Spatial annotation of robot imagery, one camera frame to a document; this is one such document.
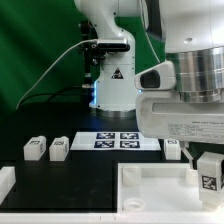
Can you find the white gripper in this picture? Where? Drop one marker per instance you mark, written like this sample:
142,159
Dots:
161,115

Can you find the white square tabletop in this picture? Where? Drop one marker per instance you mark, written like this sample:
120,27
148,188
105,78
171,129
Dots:
159,187

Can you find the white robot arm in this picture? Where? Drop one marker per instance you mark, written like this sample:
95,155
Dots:
181,98

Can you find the white marker plate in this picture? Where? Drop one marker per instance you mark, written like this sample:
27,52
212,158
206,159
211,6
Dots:
114,141

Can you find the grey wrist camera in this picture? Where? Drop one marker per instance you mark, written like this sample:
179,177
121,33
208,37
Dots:
157,78

